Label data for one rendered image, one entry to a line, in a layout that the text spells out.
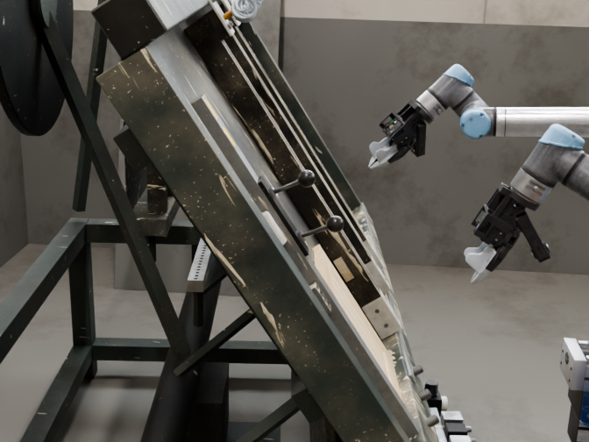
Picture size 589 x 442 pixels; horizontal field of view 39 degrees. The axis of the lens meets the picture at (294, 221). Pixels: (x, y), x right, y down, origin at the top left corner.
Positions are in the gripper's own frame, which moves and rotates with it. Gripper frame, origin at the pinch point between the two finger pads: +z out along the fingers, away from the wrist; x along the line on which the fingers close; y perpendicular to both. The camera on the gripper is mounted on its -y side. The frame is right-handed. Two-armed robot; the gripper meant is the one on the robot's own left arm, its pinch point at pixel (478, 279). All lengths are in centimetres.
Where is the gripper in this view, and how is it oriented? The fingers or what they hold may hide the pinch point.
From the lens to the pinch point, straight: 179.2
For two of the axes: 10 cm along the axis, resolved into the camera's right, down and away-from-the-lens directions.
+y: -8.7, -5.0, -0.5
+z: -4.9, 8.1, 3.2
